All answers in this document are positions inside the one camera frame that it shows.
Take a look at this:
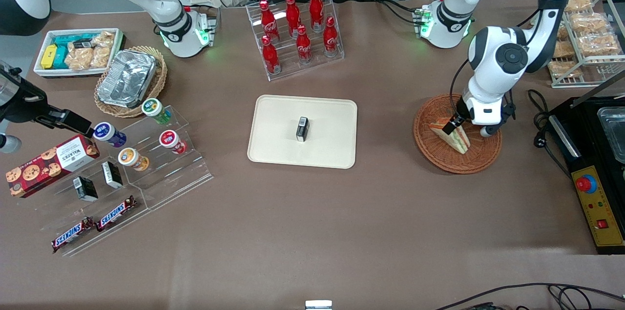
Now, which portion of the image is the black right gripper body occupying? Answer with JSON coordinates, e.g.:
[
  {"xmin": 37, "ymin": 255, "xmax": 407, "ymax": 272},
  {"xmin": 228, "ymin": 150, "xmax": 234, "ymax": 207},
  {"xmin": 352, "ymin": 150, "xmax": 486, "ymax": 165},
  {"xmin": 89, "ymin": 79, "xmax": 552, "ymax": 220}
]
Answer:
[{"xmin": 0, "ymin": 62, "xmax": 50, "ymax": 124}]

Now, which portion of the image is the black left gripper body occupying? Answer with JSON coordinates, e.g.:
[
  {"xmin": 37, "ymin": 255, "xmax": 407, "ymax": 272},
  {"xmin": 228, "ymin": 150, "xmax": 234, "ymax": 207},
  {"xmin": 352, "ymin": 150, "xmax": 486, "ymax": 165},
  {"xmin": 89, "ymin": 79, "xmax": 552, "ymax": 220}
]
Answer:
[{"xmin": 455, "ymin": 103, "xmax": 516, "ymax": 128}]

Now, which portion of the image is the triangular toy sandwich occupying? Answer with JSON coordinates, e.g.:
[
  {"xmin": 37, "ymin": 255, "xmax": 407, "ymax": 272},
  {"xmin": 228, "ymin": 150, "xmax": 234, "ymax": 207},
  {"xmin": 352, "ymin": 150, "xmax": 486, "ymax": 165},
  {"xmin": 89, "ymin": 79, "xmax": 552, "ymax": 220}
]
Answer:
[{"xmin": 429, "ymin": 116, "xmax": 472, "ymax": 155}]

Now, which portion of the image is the brown round wicker basket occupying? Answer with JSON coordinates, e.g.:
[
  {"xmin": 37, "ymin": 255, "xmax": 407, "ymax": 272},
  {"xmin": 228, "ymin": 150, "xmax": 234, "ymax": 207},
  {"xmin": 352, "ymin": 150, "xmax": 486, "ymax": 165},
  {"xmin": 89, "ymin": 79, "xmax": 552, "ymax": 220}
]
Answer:
[{"xmin": 413, "ymin": 93, "xmax": 503, "ymax": 175}]

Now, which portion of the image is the aluminium foil tray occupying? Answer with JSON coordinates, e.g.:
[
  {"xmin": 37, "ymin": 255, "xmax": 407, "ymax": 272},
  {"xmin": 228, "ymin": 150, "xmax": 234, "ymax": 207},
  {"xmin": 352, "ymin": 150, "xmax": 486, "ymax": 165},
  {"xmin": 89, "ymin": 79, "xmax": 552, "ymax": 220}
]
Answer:
[{"xmin": 96, "ymin": 49, "xmax": 158, "ymax": 109}]

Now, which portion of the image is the light tan wicker basket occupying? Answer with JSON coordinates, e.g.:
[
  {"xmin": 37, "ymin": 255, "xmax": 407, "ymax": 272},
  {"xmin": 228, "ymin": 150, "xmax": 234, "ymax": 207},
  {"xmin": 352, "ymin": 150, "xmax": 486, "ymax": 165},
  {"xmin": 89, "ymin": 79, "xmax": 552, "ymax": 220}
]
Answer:
[{"xmin": 94, "ymin": 45, "xmax": 168, "ymax": 119}]

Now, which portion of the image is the cream rectangular tray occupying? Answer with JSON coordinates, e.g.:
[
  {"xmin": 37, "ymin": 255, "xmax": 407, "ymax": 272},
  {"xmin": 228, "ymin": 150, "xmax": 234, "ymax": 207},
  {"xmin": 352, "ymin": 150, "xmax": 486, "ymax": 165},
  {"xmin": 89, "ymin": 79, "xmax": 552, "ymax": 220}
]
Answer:
[{"xmin": 247, "ymin": 95, "xmax": 358, "ymax": 170}]

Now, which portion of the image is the white plastic bin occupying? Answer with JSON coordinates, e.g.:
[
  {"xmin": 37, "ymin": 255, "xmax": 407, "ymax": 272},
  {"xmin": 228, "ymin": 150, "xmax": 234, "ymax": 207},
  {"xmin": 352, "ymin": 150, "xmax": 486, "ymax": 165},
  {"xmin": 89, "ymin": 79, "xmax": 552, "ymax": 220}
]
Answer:
[{"xmin": 33, "ymin": 28, "xmax": 125, "ymax": 79}]

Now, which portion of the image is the blue lid cup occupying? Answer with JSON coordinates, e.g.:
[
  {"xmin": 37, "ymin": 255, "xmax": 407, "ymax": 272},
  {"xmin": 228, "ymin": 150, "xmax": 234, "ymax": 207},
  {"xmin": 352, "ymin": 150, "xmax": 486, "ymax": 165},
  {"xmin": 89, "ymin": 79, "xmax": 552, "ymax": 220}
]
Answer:
[{"xmin": 92, "ymin": 122, "xmax": 128, "ymax": 149}]

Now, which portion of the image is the red cookie box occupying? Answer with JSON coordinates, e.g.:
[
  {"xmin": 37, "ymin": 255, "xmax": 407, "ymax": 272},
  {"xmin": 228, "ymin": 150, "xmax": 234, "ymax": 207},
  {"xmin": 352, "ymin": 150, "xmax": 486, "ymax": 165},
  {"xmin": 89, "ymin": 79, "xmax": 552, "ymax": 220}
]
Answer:
[{"xmin": 5, "ymin": 134, "xmax": 101, "ymax": 199}]

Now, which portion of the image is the yellow small box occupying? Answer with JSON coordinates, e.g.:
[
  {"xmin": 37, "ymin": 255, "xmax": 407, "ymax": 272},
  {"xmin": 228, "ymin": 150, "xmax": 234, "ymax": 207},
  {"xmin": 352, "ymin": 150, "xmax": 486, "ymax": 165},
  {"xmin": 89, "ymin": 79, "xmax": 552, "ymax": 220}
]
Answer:
[{"xmin": 40, "ymin": 44, "xmax": 60, "ymax": 70}]

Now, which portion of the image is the teal snack box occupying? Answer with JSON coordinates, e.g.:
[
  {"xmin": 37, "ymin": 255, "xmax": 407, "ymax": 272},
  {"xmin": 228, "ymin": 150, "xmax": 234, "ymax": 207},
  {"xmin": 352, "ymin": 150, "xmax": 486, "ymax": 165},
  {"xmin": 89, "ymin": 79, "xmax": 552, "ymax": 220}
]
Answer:
[{"xmin": 52, "ymin": 34, "xmax": 96, "ymax": 70}]

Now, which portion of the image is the small black box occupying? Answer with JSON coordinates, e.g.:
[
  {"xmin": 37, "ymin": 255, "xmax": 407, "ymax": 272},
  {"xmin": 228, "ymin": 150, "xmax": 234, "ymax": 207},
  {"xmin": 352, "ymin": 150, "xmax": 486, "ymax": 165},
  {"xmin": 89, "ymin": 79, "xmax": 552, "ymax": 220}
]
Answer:
[
  {"xmin": 101, "ymin": 161, "xmax": 124, "ymax": 189},
  {"xmin": 295, "ymin": 116, "xmax": 311, "ymax": 143},
  {"xmin": 73, "ymin": 176, "xmax": 99, "ymax": 203}
]

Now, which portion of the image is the orange lid cup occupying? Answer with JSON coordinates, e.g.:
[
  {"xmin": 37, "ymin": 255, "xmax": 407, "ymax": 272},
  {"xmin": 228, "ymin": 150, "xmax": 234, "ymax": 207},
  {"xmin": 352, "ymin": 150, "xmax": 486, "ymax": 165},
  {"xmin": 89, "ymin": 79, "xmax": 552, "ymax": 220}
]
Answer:
[{"xmin": 117, "ymin": 147, "xmax": 150, "ymax": 172}]

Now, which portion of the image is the green lid cup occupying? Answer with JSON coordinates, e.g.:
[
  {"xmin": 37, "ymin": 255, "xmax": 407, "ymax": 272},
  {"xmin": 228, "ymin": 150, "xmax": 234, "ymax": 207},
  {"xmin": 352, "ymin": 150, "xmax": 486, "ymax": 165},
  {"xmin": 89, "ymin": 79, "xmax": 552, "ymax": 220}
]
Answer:
[{"xmin": 141, "ymin": 98, "xmax": 173, "ymax": 125}]

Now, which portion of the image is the black machine with yellow panel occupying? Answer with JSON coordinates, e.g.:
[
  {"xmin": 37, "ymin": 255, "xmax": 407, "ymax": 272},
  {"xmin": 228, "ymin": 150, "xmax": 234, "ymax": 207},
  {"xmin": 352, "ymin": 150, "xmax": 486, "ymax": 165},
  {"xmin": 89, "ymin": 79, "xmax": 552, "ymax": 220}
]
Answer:
[{"xmin": 549, "ymin": 97, "xmax": 625, "ymax": 256}]

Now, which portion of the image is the clear acrylic step shelf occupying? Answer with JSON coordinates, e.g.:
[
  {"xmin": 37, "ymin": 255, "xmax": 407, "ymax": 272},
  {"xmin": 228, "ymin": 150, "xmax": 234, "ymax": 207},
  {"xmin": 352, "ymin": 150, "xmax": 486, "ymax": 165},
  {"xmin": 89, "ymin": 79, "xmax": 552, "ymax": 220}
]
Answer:
[
  {"xmin": 93, "ymin": 104, "xmax": 214, "ymax": 211},
  {"xmin": 36, "ymin": 144, "xmax": 150, "ymax": 258}
]

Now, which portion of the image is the metal rod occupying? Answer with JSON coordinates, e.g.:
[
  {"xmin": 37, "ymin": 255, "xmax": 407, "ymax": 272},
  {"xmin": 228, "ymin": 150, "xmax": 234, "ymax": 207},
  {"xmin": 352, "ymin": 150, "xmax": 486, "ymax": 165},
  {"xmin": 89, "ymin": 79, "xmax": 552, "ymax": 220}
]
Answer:
[{"xmin": 570, "ymin": 70, "xmax": 625, "ymax": 108}]

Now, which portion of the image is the red lid cup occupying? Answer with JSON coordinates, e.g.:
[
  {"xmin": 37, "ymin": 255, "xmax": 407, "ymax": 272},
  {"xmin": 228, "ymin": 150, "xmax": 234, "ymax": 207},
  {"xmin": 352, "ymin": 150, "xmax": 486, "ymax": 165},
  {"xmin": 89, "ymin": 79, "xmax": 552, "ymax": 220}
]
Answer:
[{"xmin": 158, "ymin": 130, "xmax": 188, "ymax": 156}]

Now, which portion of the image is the snickers chocolate bar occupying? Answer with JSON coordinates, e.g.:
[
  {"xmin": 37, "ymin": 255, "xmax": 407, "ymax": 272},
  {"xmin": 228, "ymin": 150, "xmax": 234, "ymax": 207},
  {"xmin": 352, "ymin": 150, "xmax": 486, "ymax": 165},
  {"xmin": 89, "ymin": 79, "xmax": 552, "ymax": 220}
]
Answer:
[
  {"xmin": 51, "ymin": 217, "xmax": 95, "ymax": 254},
  {"xmin": 95, "ymin": 195, "xmax": 138, "ymax": 233}
]

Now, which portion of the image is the metal pan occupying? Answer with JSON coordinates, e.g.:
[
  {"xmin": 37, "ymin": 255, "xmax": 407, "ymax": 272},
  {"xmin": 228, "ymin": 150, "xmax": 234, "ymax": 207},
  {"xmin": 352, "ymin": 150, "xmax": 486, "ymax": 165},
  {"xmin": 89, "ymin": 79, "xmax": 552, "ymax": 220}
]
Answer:
[{"xmin": 596, "ymin": 106, "xmax": 625, "ymax": 165}]

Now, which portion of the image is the red cola bottle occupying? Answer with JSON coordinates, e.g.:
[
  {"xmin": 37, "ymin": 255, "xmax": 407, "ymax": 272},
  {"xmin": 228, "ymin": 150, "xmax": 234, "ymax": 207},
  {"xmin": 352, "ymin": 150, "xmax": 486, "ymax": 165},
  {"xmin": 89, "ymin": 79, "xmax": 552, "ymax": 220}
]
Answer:
[
  {"xmin": 261, "ymin": 35, "xmax": 282, "ymax": 75},
  {"xmin": 259, "ymin": 0, "xmax": 280, "ymax": 42},
  {"xmin": 309, "ymin": 0, "xmax": 325, "ymax": 32},
  {"xmin": 285, "ymin": 0, "xmax": 302, "ymax": 38},
  {"xmin": 295, "ymin": 24, "xmax": 313, "ymax": 64},
  {"xmin": 322, "ymin": 16, "xmax": 340, "ymax": 57}
]

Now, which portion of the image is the clear acrylic bottle rack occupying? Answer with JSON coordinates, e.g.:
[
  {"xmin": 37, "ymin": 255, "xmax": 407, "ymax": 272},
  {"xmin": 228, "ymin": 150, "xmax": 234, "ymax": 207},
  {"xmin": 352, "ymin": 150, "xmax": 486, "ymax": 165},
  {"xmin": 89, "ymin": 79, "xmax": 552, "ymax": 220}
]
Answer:
[{"xmin": 245, "ymin": 0, "xmax": 345, "ymax": 82}]

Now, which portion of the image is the black power cable with plug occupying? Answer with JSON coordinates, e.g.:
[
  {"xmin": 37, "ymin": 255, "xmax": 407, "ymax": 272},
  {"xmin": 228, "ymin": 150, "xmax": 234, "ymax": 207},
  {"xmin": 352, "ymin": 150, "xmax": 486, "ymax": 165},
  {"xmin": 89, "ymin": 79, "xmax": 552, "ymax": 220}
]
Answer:
[{"xmin": 527, "ymin": 89, "xmax": 573, "ymax": 180}]

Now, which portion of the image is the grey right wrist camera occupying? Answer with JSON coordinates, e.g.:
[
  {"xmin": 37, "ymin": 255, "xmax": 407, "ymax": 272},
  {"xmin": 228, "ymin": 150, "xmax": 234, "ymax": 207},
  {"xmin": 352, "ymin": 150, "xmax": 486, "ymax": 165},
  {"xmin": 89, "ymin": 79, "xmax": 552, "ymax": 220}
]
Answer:
[{"xmin": 0, "ymin": 134, "xmax": 23, "ymax": 155}]

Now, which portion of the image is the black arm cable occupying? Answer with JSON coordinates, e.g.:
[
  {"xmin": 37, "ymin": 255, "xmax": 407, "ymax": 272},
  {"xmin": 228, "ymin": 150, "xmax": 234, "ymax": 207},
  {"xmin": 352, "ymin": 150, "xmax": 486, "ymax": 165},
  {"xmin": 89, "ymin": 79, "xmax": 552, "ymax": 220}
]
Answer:
[{"xmin": 450, "ymin": 0, "xmax": 574, "ymax": 116}]

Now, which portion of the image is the white wire rack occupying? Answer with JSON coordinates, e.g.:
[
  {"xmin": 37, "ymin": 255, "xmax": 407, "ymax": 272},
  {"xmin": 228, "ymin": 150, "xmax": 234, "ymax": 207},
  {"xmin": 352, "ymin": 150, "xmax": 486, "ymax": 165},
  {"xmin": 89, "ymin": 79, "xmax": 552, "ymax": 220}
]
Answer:
[{"xmin": 546, "ymin": 0, "xmax": 625, "ymax": 89}]

